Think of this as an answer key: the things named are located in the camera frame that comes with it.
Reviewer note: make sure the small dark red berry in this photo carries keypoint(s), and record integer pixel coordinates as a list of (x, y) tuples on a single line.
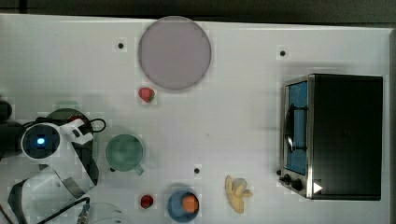
[(146, 201)]

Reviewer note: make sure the peeled toy banana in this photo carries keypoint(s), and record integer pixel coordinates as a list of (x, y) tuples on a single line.
[(236, 190)]

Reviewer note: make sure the green plastic mug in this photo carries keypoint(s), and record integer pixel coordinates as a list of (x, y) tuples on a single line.
[(125, 153)]

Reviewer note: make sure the green plastic strainer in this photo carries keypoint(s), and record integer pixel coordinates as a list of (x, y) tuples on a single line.
[(66, 109)]

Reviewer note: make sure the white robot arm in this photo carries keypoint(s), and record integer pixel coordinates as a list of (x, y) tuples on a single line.
[(47, 164)]

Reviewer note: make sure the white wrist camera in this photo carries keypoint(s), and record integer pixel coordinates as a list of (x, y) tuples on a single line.
[(72, 132)]

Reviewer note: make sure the pink toy strawberry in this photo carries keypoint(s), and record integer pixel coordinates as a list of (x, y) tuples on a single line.
[(146, 94)]

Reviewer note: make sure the blue bowl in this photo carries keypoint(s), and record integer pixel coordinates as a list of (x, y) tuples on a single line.
[(175, 208)]

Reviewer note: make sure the orange ball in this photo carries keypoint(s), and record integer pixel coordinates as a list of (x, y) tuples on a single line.
[(190, 204)]

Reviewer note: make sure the grey round plate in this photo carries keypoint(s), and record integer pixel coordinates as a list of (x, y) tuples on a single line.
[(174, 53)]

